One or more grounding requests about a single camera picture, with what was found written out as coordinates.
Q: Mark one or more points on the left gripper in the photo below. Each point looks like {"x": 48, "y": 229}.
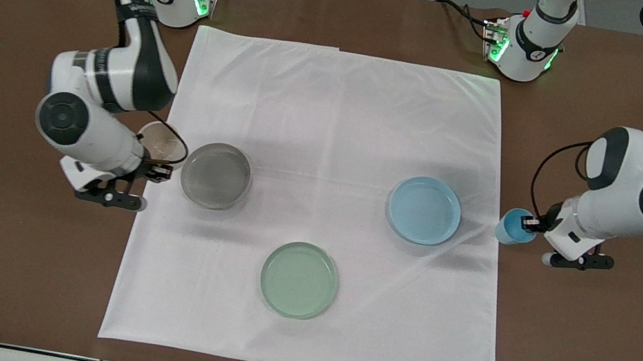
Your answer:
{"x": 541, "y": 224}

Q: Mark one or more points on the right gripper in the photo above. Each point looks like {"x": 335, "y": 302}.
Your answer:
{"x": 148, "y": 168}

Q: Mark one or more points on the blue cup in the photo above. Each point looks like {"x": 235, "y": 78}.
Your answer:
{"x": 508, "y": 228}

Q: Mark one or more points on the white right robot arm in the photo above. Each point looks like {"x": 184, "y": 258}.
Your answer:
{"x": 117, "y": 74}

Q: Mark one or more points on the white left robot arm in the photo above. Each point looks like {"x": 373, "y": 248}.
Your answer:
{"x": 635, "y": 181}

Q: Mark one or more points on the gray round plate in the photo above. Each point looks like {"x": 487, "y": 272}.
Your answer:
{"x": 216, "y": 177}

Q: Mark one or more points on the blue round plate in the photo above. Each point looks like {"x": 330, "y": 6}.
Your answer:
{"x": 425, "y": 211}

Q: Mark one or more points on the green round plate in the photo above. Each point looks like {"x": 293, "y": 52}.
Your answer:
{"x": 299, "y": 280}

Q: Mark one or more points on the white square cloth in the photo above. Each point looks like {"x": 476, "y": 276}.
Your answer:
{"x": 339, "y": 111}

